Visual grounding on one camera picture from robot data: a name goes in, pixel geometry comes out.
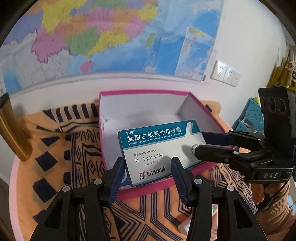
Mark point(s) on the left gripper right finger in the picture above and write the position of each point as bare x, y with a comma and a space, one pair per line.
183, 181

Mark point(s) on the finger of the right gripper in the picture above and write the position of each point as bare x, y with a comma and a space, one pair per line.
220, 155
217, 139

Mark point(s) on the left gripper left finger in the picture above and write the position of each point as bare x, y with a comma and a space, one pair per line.
113, 179

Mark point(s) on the teal white medicine box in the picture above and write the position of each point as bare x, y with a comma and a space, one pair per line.
148, 150

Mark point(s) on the pink sleeve forearm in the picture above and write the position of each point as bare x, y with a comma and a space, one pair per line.
277, 221

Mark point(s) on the person's right hand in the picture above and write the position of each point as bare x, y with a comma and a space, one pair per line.
274, 190

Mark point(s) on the blue plastic basket rack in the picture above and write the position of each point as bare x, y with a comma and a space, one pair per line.
251, 118

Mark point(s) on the orange patterned blanket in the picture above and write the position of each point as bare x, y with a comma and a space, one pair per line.
67, 151

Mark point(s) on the yellow hanging coat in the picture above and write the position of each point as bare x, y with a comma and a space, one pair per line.
279, 77

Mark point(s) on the pink cardboard box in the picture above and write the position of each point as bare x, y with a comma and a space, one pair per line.
127, 109

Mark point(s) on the gold thermos bottle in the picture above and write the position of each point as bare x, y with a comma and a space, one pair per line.
11, 131

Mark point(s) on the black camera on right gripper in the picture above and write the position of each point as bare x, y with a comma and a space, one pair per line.
278, 108

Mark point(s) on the white wall socket panel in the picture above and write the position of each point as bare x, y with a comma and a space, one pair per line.
226, 74

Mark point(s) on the colourful wall map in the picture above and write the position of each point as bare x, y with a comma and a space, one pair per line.
56, 39

